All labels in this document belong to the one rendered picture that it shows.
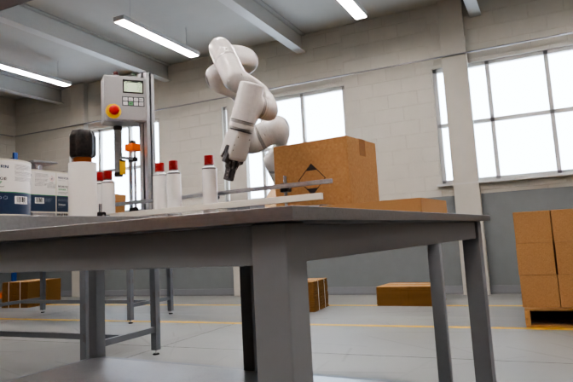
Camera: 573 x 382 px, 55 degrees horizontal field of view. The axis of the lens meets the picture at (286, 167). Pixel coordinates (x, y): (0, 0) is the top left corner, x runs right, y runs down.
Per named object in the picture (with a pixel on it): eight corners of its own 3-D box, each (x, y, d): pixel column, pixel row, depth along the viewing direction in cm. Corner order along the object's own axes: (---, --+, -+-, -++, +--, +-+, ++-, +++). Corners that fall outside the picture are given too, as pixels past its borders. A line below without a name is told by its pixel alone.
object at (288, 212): (-274, 262, 176) (-273, 255, 177) (97, 244, 306) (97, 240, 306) (292, 219, 74) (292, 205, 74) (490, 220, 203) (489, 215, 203)
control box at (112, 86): (101, 125, 224) (101, 80, 227) (143, 127, 231) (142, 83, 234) (104, 120, 215) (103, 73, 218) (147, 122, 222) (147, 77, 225)
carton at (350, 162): (276, 221, 197) (272, 147, 200) (310, 220, 217) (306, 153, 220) (351, 215, 181) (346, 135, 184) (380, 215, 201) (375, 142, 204)
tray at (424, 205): (315, 220, 152) (315, 206, 153) (352, 221, 175) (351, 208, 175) (422, 213, 138) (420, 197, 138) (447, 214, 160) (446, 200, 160)
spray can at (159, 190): (150, 219, 196) (148, 163, 199) (160, 219, 201) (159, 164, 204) (161, 218, 194) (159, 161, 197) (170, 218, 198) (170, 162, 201)
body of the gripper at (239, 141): (240, 127, 190) (233, 159, 190) (223, 123, 181) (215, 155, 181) (258, 131, 186) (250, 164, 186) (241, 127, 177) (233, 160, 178)
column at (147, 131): (141, 235, 219) (137, 72, 227) (149, 234, 222) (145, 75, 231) (149, 234, 216) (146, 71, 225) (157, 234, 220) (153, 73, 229)
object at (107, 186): (98, 223, 210) (97, 170, 213) (108, 223, 214) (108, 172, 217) (107, 222, 207) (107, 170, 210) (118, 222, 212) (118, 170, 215)
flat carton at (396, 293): (376, 305, 599) (375, 286, 601) (391, 299, 644) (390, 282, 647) (435, 306, 569) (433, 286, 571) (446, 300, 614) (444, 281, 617)
